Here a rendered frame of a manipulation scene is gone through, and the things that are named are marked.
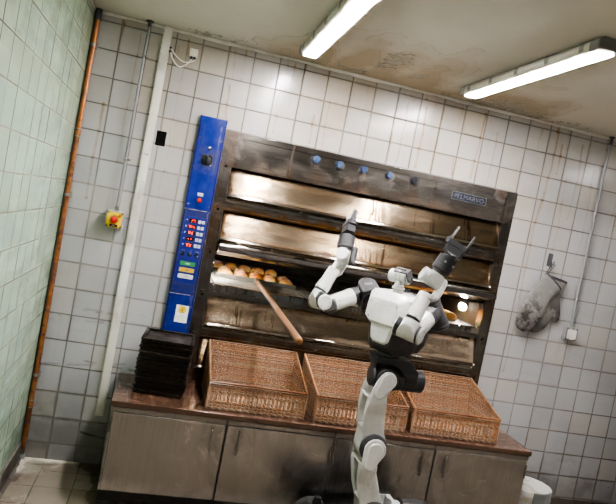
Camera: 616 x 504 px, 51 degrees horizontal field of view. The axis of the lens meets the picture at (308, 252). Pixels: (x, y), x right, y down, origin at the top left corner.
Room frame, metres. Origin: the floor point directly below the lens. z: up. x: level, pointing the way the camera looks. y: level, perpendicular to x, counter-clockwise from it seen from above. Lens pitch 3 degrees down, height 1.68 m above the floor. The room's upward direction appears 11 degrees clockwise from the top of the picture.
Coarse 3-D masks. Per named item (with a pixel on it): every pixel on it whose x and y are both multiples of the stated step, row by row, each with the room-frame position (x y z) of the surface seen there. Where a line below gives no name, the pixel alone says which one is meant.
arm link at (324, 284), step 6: (324, 276) 3.24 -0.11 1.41; (330, 276) 3.23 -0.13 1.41; (336, 276) 3.25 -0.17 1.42; (318, 282) 3.23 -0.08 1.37; (324, 282) 3.22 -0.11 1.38; (330, 282) 3.23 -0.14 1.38; (318, 288) 3.21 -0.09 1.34; (324, 288) 3.21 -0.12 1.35; (312, 294) 3.21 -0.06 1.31; (318, 294) 3.18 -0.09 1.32; (312, 300) 3.22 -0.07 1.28; (312, 306) 3.24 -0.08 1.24
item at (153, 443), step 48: (192, 384) 3.77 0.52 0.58; (144, 432) 3.27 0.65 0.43; (192, 432) 3.32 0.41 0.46; (240, 432) 3.36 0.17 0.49; (288, 432) 3.43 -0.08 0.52; (336, 432) 3.48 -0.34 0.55; (384, 432) 3.56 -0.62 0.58; (144, 480) 3.28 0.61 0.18; (192, 480) 3.33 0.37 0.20; (240, 480) 3.39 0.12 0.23; (288, 480) 3.44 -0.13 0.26; (336, 480) 3.50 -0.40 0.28; (384, 480) 3.57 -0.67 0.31; (432, 480) 3.62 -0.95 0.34; (480, 480) 3.69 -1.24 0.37
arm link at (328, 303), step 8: (320, 296) 3.17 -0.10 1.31; (328, 296) 3.18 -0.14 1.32; (336, 296) 3.24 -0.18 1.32; (344, 296) 3.25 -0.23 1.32; (352, 296) 3.27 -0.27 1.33; (320, 304) 3.16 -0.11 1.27; (328, 304) 3.18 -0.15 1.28; (336, 304) 3.22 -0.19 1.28; (344, 304) 3.25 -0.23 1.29; (352, 304) 3.28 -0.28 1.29; (328, 312) 3.19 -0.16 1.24
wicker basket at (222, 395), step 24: (216, 360) 3.82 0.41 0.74; (240, 360) 3.85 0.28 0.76; (264, 360) 3.89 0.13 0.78; (288, 360) 3.93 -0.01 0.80; (216, 384) 3.39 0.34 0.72; (240, 384) 3.42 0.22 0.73; (264, 384) 3.85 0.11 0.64; (288, 384) 3.89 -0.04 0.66; (216, 408) 3.39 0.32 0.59; (240, 408) 3.42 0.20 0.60; (264, 408) 3.45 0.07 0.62; (288, 408) 3.48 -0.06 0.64
